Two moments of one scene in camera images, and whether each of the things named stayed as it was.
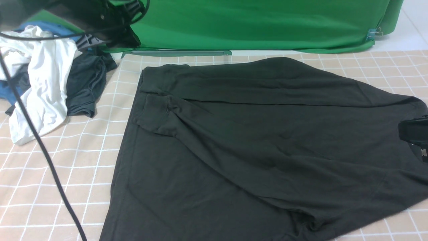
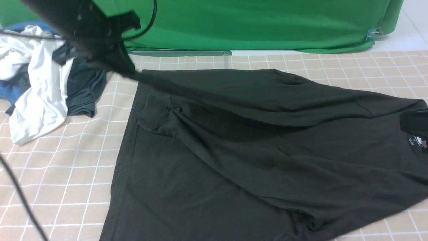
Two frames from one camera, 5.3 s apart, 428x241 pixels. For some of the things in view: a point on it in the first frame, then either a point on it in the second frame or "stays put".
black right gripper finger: (414, 130) → (415, 122)
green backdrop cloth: (218, 27) stays put
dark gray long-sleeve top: (271, 149) stays put
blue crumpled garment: (11, 92) stays put
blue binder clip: (372, 32) stays put
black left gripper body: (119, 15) → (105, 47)
